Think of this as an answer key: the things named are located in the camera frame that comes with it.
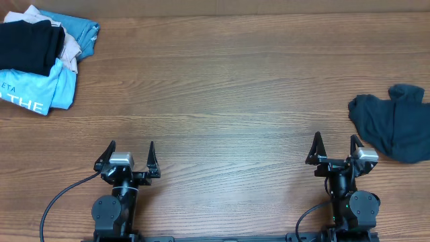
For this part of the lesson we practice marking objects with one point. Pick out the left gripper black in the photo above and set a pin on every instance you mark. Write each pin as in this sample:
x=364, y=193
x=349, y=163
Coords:
x=143, y=178

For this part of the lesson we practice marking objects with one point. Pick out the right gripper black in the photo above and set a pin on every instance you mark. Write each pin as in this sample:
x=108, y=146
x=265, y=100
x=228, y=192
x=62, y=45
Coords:
x=333, y=161

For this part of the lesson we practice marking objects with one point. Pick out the dark teal t-shirt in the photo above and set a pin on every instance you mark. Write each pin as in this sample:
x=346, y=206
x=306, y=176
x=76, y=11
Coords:
x=398, y=127

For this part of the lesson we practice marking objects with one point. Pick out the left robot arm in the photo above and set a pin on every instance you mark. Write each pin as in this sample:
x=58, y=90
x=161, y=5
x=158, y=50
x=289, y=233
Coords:
x=114, y=214

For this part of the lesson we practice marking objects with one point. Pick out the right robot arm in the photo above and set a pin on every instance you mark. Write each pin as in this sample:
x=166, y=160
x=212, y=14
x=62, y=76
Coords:
x=354, y=211

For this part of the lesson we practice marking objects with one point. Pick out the light blue printed t-shirt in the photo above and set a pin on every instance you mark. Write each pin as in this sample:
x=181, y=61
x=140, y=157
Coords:
x=39, y=93

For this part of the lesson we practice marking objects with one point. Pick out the folded black garment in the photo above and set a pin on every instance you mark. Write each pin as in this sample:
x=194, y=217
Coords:
x=31, y=48

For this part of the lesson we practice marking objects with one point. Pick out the folded beige garment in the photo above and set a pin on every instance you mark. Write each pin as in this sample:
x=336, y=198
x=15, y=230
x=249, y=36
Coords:
x=70, y=50

